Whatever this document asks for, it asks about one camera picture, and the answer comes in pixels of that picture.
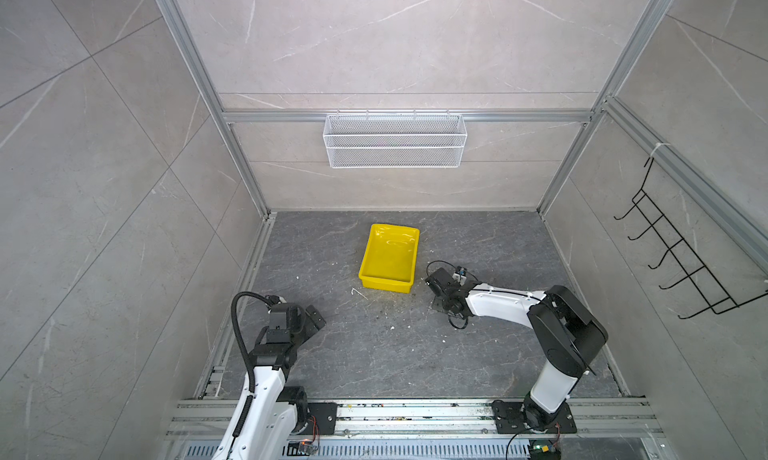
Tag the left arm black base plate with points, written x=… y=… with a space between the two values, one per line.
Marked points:
x=316 y=417

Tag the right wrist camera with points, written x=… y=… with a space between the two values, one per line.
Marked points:
x=460 y=275

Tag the white wire mesh basket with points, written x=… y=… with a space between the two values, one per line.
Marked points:
x=368 y=141

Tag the yellow plastic bin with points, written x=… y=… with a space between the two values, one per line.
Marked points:
x=390 y=257

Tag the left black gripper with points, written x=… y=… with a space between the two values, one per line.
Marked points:
x=309 y=327

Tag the aluminium mounting rail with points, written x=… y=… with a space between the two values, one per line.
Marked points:
x=473 y=418

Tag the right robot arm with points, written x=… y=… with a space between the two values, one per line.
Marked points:
x=569 y=335

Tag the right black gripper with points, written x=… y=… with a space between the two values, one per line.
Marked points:
x=436 y=304

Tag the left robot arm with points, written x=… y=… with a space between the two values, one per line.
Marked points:
x=268 y=411

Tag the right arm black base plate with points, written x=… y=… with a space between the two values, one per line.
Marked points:
x=513 y=417

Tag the black wire hook rack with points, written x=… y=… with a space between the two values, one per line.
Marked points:
x=678 y=251

